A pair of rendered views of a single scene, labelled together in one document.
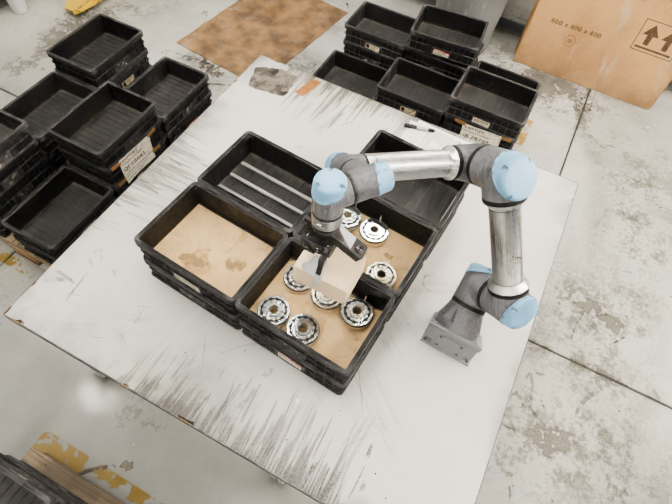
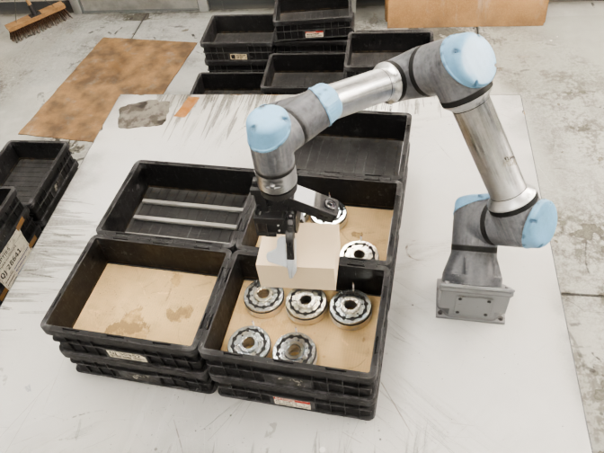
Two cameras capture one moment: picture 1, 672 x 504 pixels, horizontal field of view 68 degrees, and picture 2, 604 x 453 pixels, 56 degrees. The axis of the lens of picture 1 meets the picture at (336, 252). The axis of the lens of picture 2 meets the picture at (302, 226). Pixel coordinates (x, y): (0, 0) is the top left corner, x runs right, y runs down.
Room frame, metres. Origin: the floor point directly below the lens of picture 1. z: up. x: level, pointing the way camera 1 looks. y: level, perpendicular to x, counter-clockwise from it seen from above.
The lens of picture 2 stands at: (-0.08, 0.10, 2.03)
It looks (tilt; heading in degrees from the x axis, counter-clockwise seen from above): 48 degrees down; 352
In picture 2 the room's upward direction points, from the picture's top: 8 degrees counter-clockwise
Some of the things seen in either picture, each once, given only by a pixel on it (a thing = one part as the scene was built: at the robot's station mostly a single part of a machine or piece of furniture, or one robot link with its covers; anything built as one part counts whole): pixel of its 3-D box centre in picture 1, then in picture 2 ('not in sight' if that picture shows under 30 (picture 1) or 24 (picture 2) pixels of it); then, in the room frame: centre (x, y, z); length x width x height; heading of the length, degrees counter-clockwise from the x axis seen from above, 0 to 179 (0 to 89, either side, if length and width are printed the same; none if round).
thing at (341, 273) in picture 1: (329, 268); (299, 254); (0.69, 0.01, 1.09); 0.16 x 0.12 x 0.07; 69
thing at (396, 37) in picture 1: (379, 47); (246, 56); (2.80, -0.11, 0.31); 0.40 x 0.30 x 0.34; 69
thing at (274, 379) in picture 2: (315, 309); (299, 322); (0.67, 0.04, 0.87); 0.40 x 0.30 x 0.11; 64
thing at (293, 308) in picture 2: (327, 294); (306, 301); (0.73, 0.01, 0.86); 0.10 x 0.10 x 0.01
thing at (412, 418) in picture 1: (323, 283); (289, 314); (1.04, 0.04, 0.35); 1.60 x 1.60 x 0.70; 69
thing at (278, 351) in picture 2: (302, 328); (294, 351); (0.60, 0.07, 0.86); 0.10 x 0.10 x 0.01
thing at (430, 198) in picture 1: (404, 186); (341, 155); (1.21, -0.22, 0.87); 0.40 x 0.30 x 0.11; 64
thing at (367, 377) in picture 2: (316, 301); (297, 310); (0.67, 0.04, 0.92); 0.40 x 0.30 x 0.02; 64
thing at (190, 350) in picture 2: (212, 239); (140, 289); (0.84, 0.40, 0.92); 0.40 x 0.30 x 0.02; 64
